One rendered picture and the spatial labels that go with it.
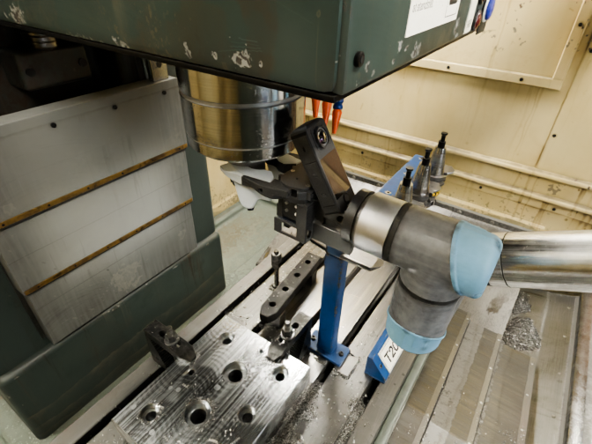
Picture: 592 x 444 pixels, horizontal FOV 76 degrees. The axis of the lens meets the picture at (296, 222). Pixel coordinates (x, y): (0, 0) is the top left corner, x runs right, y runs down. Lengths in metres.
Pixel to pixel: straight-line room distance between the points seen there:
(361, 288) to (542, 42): 0.87
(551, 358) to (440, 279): 1.05
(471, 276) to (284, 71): 0.27
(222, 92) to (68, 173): 0.52
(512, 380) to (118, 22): 1.21
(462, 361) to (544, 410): 0.24
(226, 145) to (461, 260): 0.29
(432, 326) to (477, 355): 0.78
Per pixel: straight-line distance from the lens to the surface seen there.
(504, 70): 1.41
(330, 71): 0.29
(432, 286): 0.45
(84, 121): 0.89
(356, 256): 0.70
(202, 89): 0.45
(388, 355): 0.92
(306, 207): 0.48
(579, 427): 1.17
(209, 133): 0.47
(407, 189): 0.79
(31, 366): 1.13
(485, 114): 1.45
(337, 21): 0.29
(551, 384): 1.40
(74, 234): 0.96
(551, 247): 0.55
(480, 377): 1.22
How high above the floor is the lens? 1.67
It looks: 36 degrees down
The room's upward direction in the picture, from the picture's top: 2 degrees clockwise
